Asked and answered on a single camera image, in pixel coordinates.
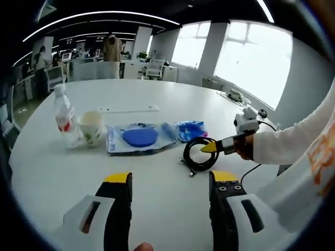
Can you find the person's left hand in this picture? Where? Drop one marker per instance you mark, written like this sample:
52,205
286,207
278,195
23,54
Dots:
144,247

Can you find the white paper cup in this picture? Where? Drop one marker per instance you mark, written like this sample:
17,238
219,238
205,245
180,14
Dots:
90,128

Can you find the clear plastic water bottle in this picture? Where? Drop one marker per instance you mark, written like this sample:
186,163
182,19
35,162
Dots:
64,117

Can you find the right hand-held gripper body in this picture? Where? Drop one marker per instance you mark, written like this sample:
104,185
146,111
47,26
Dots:
246,121

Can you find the white printed shirt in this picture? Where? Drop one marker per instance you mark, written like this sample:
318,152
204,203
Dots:
301,188

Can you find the person's right hand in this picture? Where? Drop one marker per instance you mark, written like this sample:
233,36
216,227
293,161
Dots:
246,146

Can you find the white flat table strip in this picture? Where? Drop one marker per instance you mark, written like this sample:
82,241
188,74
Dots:
128,109

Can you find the green potted plant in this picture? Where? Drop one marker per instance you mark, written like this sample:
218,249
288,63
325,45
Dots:
142,55

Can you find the small black round object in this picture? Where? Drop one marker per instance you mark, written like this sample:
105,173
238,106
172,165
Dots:
263,113

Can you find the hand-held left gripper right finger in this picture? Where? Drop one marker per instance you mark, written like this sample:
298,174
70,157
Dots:
225,209

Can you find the white tabletop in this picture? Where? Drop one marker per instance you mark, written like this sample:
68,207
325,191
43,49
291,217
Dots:
170,209

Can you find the white power strip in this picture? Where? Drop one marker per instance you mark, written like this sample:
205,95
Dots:
235,94

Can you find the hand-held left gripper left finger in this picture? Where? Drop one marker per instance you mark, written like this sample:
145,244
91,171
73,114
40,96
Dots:
117,209

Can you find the grey desk partition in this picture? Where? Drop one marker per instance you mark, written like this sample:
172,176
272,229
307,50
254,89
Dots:
89,70

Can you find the white mesh office chair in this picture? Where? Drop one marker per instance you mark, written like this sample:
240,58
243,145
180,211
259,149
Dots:
55,75

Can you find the blue tissue packet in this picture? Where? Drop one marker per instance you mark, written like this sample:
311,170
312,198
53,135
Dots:
191,128

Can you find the clear package with blue pad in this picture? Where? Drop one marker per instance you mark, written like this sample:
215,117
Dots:
140,137

